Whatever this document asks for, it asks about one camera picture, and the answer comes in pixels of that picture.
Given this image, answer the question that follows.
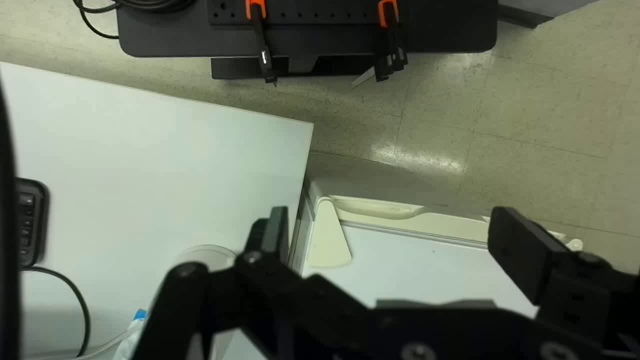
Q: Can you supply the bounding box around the black computer monitor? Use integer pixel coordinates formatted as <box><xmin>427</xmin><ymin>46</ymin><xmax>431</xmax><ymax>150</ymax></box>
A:
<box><xmin>0</xmin><ymin>78</ymin><xmax>24</xmax><ymax>360</ymax></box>

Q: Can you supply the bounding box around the black keyboard cable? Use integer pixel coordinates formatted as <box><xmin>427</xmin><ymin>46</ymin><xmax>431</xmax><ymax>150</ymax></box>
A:
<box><xmin>22</xmin><ymin>264</ymin><xmax>95</xmax><ymax>360</ymax></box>

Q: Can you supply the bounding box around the black computer keyboard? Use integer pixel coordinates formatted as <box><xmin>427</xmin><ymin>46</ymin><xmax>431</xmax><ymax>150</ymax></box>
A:
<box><xmin>15</xmin><ymin>176</ymin><xmax>53</xmax><ymax>271</ymax></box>

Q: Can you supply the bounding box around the white packet with blue print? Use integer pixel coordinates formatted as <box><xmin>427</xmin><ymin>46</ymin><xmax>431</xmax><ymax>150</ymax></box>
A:
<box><xmin>111</xmin><ymin>307</ymin><xmax>152</xmax><ymax>360</ymax></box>

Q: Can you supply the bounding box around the black pegboard cart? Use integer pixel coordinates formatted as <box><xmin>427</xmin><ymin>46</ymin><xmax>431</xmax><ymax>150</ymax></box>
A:
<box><xmin>117</xmin><ymin>0</ymin><xmax>501</xmax><ymax>85</ymax></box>

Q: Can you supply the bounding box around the orange black bar clamp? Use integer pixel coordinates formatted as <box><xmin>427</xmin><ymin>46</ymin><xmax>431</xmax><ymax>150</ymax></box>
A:
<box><xmin>243</xmin><ymin>0</ymin><xmax>280</xmax><ymax>87</ymax></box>
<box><xmin>371</xmin><ymin>0</ymin><xmax>411</xmax><ymax>85</ymax></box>

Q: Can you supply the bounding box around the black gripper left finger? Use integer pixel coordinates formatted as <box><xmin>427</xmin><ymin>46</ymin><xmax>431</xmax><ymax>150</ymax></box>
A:
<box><xmin>243</xmin><ymin>204</ymin><xmax>293</xmax><ymax>269</ymax></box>

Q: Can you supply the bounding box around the black cable on floor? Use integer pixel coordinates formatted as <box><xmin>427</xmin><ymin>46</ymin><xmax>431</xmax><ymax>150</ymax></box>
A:
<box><xmin>70</xmin><ymin>0</ymin><xmax>196</xmax><ymax>43</ymax></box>

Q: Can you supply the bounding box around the white mini fridge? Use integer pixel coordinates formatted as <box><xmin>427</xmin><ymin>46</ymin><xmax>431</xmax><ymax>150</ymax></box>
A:
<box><xmin>288</xmin><ymin>178</ymin><xmax>577</xmax><ymax>324</ymax></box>

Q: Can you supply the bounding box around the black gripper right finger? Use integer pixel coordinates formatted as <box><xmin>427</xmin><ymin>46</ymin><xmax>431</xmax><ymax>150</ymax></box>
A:
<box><xmin>486</xmin><ymin>206</ymin><xmax>585</xmax><ymax>307</ymax></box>

